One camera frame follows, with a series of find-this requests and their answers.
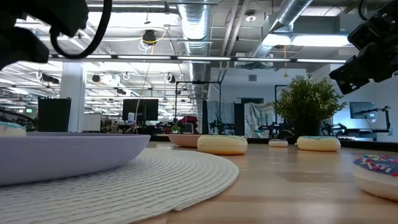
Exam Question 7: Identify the black tall monitor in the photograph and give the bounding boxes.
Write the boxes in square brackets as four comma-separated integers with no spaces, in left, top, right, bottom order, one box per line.
[37,96,72,133]

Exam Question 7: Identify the large blue donut white drizzle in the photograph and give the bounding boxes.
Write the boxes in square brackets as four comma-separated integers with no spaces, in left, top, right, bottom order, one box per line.
[296,135,342,152]

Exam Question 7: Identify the red object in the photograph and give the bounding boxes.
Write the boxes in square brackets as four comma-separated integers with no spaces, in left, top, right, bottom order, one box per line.
[179,115,199,134]

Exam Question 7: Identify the black ceiling-mounted camera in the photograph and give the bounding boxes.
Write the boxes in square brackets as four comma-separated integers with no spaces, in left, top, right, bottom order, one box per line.
[142,29,157,46]

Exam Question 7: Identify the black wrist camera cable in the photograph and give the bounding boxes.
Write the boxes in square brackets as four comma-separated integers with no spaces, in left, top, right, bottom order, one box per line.
[49,0,113,60]

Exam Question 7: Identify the smooth silver ventilation duct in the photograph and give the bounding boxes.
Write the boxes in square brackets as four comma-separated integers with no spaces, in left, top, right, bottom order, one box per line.
[248,0,315,60]

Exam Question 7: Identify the white pillar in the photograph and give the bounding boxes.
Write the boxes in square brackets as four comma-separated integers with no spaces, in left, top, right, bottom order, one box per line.
[59,62,87,133]

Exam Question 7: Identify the yellow hanging cord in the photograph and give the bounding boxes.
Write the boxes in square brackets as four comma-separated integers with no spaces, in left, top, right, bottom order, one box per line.
[282,45,289,78]

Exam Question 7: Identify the pink plate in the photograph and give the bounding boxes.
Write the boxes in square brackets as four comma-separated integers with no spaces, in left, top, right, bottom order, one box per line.
[167,133,203,149]

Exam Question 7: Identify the black wide monitor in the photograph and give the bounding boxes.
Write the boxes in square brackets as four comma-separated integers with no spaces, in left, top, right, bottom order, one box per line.
[121,98,160,122]

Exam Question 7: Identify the wall-side screen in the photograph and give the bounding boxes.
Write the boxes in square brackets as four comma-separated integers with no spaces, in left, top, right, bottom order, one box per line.
[348,101,377,120]

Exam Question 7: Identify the ribbed silver ventilation duct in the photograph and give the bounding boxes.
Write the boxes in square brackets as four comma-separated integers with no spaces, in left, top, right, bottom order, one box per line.
[176,0,213,110]

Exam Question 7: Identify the black tubular stand frame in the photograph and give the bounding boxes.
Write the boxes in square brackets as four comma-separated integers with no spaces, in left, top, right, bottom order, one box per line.
[174,80,223,135]

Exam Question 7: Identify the small purple iced donut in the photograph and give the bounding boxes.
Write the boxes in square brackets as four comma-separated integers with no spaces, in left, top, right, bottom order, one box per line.
[268,138,289,148]

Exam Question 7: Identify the large plain blue iced donut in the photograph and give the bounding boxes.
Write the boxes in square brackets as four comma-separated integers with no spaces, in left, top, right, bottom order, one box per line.
[0,121,27,138]

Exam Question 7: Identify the green potted plant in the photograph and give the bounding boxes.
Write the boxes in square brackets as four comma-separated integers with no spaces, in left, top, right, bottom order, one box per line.
[272,73,348,144]

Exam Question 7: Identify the small indigo sprinkled donut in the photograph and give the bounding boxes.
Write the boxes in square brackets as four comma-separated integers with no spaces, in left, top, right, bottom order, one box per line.
[352,154,398,202]

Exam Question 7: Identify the grey cloth cover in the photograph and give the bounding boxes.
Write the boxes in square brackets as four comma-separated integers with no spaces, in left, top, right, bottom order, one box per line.
[244,101,278,138]

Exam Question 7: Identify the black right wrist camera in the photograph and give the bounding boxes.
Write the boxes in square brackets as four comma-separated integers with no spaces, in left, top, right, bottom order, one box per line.
[347,22,376,50]

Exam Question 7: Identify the black bar with light strips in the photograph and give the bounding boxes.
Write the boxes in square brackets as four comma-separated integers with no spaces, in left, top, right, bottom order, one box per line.
[49,54,348,65]

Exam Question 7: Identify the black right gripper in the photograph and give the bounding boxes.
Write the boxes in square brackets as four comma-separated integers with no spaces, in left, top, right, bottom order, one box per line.
[328,0,398,95]

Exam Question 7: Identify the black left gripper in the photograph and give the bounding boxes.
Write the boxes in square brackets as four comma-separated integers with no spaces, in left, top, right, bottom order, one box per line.
[0,0,90,71]

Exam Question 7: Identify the purple plate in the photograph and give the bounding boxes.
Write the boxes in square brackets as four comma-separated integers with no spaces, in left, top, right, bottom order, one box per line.
[0,131,152,187]

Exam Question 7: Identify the black aluminium table frame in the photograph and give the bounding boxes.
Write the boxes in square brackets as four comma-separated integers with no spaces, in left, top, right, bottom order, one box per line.
[149,133,398,153]

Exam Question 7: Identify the beige hanging cable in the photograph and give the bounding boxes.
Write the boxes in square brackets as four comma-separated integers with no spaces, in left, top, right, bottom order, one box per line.
[132,43,154,135]

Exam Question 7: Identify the large mint donut chocolate drizzle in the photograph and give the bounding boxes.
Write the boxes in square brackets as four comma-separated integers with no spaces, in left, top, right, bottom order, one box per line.
[197,134,249,156]

